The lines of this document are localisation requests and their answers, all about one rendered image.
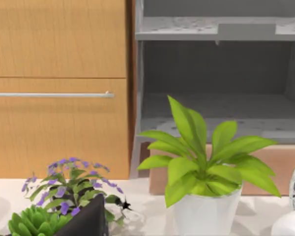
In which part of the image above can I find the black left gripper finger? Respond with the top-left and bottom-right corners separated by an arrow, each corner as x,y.
53,193 -> 109,236

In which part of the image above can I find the purple flower plant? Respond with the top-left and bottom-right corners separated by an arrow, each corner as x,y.
21,157 -> 134,230

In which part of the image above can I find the green succulent plant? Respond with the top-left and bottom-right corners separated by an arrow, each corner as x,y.
7,205 -> 73,236

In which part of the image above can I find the green plant in white pot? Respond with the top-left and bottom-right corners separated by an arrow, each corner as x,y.
136,95 -> 282,236

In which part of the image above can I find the wooden cupboard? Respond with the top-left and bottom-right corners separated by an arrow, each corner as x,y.
0,0 -> 139,180

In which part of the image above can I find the plain wooden drawer front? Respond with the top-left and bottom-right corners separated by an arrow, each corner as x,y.
0,0 -> 127,79

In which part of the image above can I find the grey cabinet with dark inside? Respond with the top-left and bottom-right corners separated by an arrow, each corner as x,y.
129,0 -> 295,180

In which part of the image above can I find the white rounded object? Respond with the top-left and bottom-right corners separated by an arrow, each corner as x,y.
270,208 -> 295,236

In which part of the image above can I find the grey pierced shelf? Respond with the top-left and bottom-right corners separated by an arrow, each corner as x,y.
134,16 -> 295,41

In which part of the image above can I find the wooden drawer front with handle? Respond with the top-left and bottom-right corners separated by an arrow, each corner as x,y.
0,78 -> 129,179

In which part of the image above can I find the long metal handle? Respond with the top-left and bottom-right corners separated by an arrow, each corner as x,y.
0,90 -> 115,99

